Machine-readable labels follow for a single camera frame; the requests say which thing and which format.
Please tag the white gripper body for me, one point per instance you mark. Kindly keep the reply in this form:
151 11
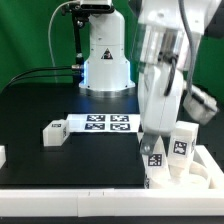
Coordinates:
158 113

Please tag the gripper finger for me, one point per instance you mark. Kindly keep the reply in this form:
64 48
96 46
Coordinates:
147 143

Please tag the white round stool seat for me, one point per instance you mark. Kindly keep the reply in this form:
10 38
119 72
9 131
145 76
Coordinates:
196 177

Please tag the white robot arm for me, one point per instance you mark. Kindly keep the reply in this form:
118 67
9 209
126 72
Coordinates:
166 43

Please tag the white marker sheet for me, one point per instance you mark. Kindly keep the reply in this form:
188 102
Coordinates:
111 123

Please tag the white L-shaped fence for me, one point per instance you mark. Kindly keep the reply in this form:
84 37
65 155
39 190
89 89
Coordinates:
119 202

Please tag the black camera stand pole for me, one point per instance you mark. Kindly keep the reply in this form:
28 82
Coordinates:
79 19

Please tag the black camera on stand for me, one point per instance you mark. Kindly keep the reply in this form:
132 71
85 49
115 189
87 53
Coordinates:
96 6

